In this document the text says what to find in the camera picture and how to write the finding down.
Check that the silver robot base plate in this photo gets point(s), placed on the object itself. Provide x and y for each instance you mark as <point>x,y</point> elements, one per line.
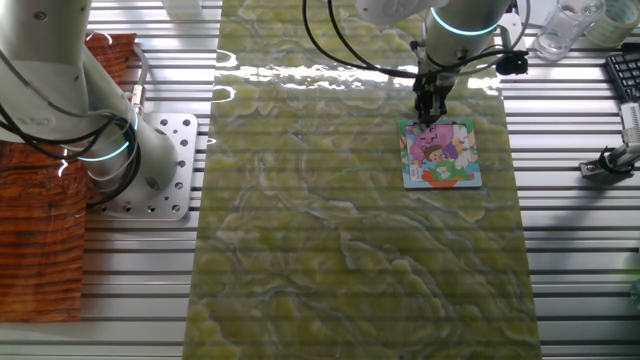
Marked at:
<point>182,150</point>

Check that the wrist camera with silver bracket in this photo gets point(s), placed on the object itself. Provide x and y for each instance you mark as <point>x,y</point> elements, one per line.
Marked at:
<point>512,63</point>

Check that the silver camera mount clamp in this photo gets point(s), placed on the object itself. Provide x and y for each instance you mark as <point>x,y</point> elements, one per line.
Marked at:
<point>607,162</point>

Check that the brown wood grain mat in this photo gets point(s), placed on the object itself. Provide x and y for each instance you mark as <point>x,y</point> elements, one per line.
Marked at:
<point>40,250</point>

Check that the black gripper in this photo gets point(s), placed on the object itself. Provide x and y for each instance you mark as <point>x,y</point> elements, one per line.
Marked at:
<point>432,80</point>

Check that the large cream tape roll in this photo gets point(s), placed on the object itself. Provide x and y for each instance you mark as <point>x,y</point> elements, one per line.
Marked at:
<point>617,22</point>

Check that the butterfly girl puzzle board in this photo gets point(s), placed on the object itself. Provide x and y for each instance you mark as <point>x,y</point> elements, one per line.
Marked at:
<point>455,165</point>

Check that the clear plastic containers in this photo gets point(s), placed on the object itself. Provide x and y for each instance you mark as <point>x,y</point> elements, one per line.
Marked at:
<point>565,27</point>

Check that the black keyboard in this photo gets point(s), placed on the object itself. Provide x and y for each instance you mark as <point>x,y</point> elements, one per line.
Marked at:
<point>627,75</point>

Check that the ridged silver camera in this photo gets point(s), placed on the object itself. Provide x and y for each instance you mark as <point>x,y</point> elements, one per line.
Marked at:
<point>631,122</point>

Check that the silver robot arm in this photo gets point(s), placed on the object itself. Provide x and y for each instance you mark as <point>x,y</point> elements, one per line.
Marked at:
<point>50,50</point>

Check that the green marble pattern mat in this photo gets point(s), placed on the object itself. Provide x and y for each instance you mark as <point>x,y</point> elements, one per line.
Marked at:
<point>325,225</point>

